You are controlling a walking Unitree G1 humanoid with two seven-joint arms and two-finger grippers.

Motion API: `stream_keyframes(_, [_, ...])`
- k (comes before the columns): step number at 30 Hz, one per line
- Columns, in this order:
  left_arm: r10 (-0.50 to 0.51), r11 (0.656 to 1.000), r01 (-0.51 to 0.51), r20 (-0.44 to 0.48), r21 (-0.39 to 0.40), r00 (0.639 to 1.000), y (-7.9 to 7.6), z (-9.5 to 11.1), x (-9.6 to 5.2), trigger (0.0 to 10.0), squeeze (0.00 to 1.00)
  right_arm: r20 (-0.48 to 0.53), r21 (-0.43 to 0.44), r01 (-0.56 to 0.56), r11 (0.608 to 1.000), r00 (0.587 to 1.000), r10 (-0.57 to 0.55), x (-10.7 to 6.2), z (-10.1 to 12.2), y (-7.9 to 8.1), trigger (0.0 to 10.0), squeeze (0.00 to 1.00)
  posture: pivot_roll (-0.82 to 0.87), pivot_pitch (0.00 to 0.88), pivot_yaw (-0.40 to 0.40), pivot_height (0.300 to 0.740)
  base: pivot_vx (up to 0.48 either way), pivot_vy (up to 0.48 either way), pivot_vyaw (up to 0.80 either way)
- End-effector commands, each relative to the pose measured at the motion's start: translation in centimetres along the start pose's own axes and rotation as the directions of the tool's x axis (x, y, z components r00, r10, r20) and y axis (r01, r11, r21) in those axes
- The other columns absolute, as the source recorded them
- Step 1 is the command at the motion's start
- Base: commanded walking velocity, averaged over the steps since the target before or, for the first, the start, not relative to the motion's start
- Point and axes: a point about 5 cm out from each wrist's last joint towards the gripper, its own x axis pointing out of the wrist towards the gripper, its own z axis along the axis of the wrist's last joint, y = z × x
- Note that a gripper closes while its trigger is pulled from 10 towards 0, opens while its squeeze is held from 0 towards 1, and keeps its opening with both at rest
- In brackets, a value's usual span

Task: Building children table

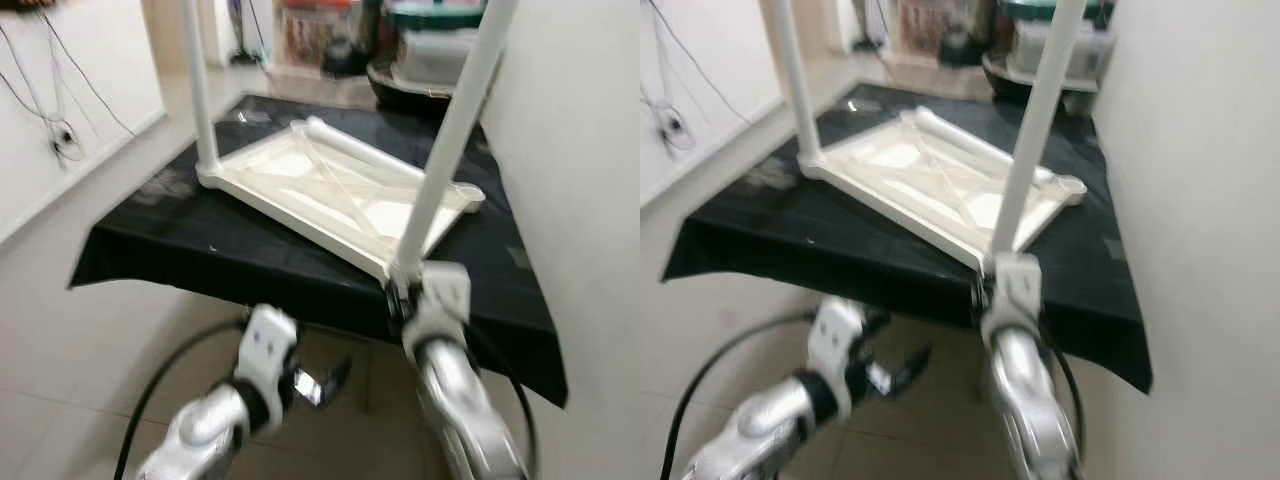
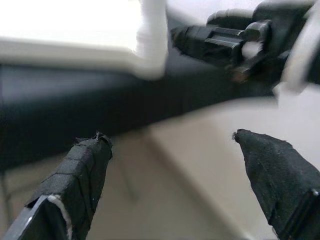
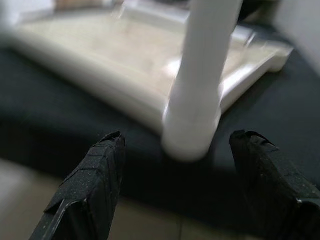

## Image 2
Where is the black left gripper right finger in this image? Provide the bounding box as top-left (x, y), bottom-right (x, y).
top-left (232, 128), bottom-right (320, 240)

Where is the black tablecloth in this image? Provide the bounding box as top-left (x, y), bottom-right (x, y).
top-left (0, 14), bottom-right (278, 173)

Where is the white plastic table top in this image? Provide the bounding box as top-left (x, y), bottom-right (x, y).
top-left (0, 36), bottom-right (166, 81)

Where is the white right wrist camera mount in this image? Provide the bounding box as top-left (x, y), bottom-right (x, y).
top-left (273, 9), bottom-right (320, 96)

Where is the white plastic table leg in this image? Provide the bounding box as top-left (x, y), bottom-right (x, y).
top-left (136, 0), bottom-right (169, 80)

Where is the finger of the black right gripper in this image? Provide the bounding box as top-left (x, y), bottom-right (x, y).
top-left (171, 25), bottom-right (247, 66)
top-left (207, 7), bottom-right (255, 27)

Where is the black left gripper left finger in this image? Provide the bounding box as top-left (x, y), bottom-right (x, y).
top-left (7, 131), bottom-right (113, 240)

